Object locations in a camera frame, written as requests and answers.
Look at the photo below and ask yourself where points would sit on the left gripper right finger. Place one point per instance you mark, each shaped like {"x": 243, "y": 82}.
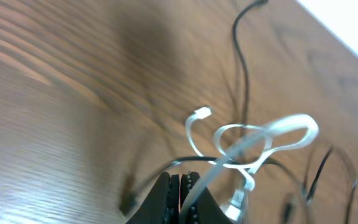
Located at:
{"x": 205, "y": 209}

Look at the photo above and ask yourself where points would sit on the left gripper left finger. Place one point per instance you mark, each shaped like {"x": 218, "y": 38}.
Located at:
{"x": 161, "y": 205}

